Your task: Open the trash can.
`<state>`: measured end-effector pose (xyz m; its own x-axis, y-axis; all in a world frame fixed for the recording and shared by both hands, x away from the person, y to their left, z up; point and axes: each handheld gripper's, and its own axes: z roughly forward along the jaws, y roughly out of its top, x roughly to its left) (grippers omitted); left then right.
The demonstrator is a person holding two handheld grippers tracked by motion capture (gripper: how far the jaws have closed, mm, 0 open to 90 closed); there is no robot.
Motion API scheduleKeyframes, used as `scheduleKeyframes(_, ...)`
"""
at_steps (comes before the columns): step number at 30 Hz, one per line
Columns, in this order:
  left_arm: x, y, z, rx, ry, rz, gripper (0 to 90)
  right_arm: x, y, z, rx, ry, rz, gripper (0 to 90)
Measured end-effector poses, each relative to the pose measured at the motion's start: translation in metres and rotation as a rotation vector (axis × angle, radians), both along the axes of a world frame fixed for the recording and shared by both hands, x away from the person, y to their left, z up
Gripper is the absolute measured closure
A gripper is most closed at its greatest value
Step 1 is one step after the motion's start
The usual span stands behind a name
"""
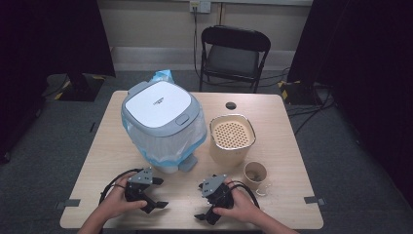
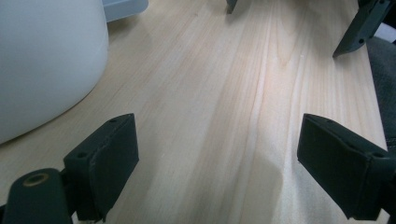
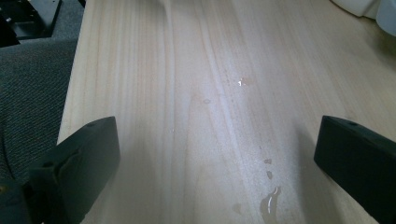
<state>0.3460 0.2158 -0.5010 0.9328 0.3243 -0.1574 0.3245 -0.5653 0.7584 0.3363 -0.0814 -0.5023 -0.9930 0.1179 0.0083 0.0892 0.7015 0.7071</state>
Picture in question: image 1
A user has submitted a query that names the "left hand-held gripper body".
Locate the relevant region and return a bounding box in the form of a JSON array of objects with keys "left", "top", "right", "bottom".
[{"left": 125, "top": 167, "right": 155, "bottom": 204}]

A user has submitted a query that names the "person's right hand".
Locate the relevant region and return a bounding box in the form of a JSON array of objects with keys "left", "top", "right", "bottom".
[{"left": 211, "top": 177, "right": 263, "bottom": 225}]

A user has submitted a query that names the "left hand-held gripper black cable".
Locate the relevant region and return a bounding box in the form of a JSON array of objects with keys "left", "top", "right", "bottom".
[{"left": 98, "top": 168, "right": 144, "bottom": 205}]

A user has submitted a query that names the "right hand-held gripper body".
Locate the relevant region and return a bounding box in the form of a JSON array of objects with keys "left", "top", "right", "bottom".
[{"left": 200, "top": 174, "right": 235, "bottom": 210}]

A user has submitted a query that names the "person's left hand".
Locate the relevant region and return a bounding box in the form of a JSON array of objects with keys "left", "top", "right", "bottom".
[{"left": 103, "top": 172, "right": 148, "bottom": 222}]

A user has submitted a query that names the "grey tape piece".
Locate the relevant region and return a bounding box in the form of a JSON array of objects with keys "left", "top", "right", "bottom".
[
  {"left": 304, "top": 195, "right": 327, "bottom": 207},
  {"left": 55, "top": 198, "right": 82, "bottom": 211}
]

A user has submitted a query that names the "dark curtain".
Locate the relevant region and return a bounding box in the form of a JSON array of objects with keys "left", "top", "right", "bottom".
[
  {"left": 0, "top": 0, "right": 116, "bottom": 164},
  {"left": 286, "top": 0, "right": 413, "bottom": 209}
]

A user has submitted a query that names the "brown paper cup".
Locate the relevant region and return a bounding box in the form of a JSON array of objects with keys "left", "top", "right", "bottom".
[{"left": 244, "top": 161, "right": 268, "bottom": 192}]

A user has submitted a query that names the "white wall outlet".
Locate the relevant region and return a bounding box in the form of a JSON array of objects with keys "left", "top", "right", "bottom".
[{"left": 189, "top": 0, "right": 212, "bottom": 14}]

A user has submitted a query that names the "black floor cable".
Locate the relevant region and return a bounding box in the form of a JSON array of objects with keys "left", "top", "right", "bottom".
[{"left": 259, "top": 66, "right": 335, "bottom": 137}]

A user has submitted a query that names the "grey plastic lid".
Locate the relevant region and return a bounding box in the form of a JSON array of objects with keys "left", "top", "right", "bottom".
[{"left": 121, "top": 79, "right": 208, "bottom": 174}]

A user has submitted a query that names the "beige strainer bucket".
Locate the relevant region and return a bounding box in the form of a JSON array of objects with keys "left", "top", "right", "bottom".
[{"left": 208, "top": 113, "right": 257, "bottom": 169}]

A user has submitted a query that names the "black folding chair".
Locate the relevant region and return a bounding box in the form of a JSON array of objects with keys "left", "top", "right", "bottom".
[{"left": 198, "top": 24, "right": 272, "bottom": 95}]

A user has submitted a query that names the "hand-held gripper black cable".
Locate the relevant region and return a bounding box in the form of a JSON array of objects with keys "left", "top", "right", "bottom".
[
  {"left": 98, "top": 168, "right": 144, "bottom": 205},
  {"left": 227, "top": 179, "right": 261, "bottom": 209}
]

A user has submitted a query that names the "right hand-held gripper black cable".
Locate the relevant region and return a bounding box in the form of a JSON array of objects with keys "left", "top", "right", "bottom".
[{"left": 227, "top": 179, "right": 261, "bottom": 209}]

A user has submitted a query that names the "black stand base striped tape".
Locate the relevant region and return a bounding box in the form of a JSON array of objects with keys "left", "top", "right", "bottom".
[
  {"left": 42, "top": 72, "right": 106, "bottom": 102},
  {"left": 277, "top": 79, "right": 325, "bottom": 105}
]

